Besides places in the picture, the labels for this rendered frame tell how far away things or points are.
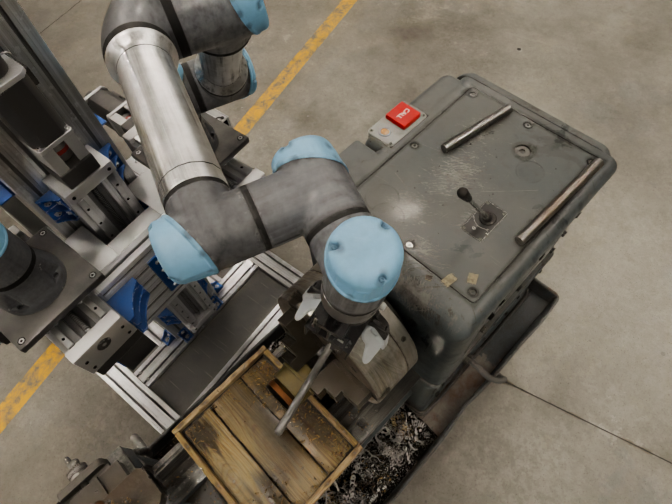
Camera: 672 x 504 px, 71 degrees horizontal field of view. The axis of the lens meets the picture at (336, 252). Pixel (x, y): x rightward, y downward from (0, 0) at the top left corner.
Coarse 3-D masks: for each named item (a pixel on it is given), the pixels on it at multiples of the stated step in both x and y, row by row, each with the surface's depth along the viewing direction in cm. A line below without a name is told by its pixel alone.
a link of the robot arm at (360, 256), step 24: (360, 216) 45; (312, 240) 48; (336, 240) 44; (360, 240) 44; (384, 240) 44; (336, 264) 43; (360, 264) 43; (384, 264) 43; (336, 288) 46; (360, 288) 43; (384, 288) 44; (360, 312) 51
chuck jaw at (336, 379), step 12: (336, 360) 99; (324, 372) 98; (336, 372) 98; (348, 372) 98; (312, 384) 97; (324, 384) 97; (336, 384) 97; (348, 384) 96; (360, 384) 96; (336, 396) 96; (348, 396) 95; (360, 396) 95; (360, 408) 97
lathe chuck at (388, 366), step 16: (304, 288) 96; (288, 304) 98; (352, 352) 88; (384, 352) 91; (400, 352) 93; (352, 368) 94; (368, 368) 89; (384, 368) 92; (400, 368) 95; (368, 384) 92; (384, 384) 93; (368, 400) 105
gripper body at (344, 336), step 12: (324, 312) 57; (312, 324) 67; (324, 324) 57; (336, 324) 60; (348, 324) 57; (360, 324) 58; (324, 336) 61; (336, 336) 57; (348, 336) 62; (336, 348) 64; (348, 348) 62
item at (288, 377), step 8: (288, 368) 98; (304, 368) 98; (280, 376) 97; (288, 376) 96; (296, 376) 96; (304, 376) 98; (272, 384) 97; (280, 384) 96; (288, 384) 96; (296, 384) 96; (272, 392) 96; (280, 392) 95; (288, 392) 96; (296, 392) 96; (312, 392) 98; (280, 400) 95; (288, 400) 95; (304, 400) 98
